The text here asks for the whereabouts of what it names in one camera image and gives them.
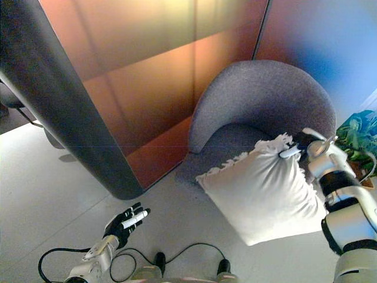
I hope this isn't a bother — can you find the dark chair with metal leg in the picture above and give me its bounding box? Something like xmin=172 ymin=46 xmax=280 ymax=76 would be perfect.
xmin=0 ymin=78 xmax=45 ymax=131

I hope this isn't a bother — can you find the black robot foot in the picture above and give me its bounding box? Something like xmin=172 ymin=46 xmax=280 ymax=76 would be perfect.
xmin=154 ymin=252 xmax=167 ymax=274
xmin=217 ymin=258 xmax=230 ymax=275

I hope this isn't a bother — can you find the black floor cable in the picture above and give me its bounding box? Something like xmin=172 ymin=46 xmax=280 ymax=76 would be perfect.
xmin=110 ymin=242 xmax=225 ymax=281

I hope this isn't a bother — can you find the black right robot foot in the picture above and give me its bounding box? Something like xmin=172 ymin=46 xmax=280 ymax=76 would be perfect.
xmin=217 ymin=258 xmax=230 ymax=275

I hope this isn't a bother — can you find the green leafy plant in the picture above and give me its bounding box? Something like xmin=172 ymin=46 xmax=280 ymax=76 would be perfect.
xmin=335 ymin=110 xmax=377 ymax=177

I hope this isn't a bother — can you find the silver left robot leg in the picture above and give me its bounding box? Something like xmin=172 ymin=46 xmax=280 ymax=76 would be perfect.
xmin=134 ymin=264 xmax=163 ymax=283

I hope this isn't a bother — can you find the dark rounded partition panel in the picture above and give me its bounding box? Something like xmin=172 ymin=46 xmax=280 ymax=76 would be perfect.
xmin=0 ymin=0 xmax=145 ymax=200

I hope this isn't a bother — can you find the grey upholstered tub armchair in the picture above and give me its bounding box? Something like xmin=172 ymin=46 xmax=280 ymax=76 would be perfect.
xmin=176 ymin=60 xmax=338 ymax=197

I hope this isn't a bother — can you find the white fringed pillow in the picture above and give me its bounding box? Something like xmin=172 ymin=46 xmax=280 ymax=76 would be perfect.
xmin=196 ymin=133 xmax=329 ymax=247

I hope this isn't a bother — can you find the silver right robot leg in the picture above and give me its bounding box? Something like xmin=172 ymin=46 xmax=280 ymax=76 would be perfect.
xmin=216 ymin=272 xmax=239 ymax=283

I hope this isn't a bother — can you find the black left robot foot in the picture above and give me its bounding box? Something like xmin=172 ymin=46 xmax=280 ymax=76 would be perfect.
xmin=154 ymin=252 xmax=167 ymax=274

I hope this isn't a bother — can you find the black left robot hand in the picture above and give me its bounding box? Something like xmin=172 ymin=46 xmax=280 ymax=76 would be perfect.
xmin=102 ymin=202 xmax=151 ymax=249

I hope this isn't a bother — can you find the wooden planter box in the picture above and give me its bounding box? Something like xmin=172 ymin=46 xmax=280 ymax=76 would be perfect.
xmin=349 ymin=160 xmax=376 ymax=188

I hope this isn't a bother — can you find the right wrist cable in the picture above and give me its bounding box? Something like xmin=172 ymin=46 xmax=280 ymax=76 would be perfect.
xmin=358 ymin=151 xmax=377 ymax=181

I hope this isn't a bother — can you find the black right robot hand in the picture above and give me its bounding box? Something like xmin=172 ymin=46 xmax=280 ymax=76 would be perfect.
xmin=279 ymin=128 xmax=325 ymax=162

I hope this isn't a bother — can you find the silver robot leg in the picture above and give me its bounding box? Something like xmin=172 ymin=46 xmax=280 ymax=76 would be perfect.
xmin=134 ymin=264 xmax=163 ymax=283
xmin=216 ymin=272 xmax=239 ymax=283

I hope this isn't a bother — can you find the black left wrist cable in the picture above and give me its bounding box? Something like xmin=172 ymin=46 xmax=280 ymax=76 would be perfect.
xmin=38 ymin=247 xmax=92 ymax=283

